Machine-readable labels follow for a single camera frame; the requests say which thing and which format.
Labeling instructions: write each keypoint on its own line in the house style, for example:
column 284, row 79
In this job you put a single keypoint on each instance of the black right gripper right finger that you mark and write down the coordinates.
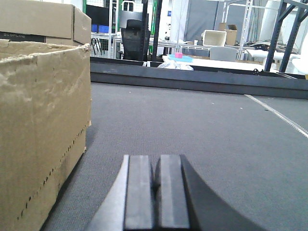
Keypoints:
column 185, row 202

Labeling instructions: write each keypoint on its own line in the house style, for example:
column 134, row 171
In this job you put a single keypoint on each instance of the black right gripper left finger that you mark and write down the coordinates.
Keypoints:
column 129, row 205

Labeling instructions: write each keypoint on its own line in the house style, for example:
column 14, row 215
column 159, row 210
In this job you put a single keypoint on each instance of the worn brown cardboard box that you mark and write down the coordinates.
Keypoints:
column 45, row 107

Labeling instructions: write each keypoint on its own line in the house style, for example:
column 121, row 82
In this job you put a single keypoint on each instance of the crumpled clear plastic bag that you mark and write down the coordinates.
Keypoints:
column 171, row 64

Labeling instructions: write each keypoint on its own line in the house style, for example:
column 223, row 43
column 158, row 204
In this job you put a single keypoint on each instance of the light blue tray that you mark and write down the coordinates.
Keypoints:
column 182, row 59

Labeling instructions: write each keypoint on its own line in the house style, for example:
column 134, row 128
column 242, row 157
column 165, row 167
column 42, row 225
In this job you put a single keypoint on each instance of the pink small box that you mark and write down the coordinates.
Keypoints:
column 178, row 55

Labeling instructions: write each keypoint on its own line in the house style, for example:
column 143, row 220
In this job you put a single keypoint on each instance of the grey chair back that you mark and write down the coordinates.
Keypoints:
column 220, row 53

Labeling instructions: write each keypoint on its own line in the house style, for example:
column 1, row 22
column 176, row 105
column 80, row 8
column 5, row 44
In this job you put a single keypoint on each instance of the white open bin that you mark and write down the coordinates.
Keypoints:
column 214, row 38

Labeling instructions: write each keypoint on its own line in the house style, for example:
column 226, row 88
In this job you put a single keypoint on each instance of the black mesh office chair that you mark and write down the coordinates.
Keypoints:
column 131, row 40

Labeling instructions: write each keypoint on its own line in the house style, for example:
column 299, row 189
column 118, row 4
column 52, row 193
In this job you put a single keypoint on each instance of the open cardboard box far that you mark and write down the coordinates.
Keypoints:
column 231, row 31

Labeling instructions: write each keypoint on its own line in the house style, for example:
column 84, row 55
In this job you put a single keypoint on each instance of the brown cardboard box behind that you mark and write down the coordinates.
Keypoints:
column 38, row 21

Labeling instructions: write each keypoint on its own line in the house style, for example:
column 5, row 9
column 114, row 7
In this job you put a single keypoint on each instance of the dark metal shelf frame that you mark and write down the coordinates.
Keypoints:
column 238, row 79

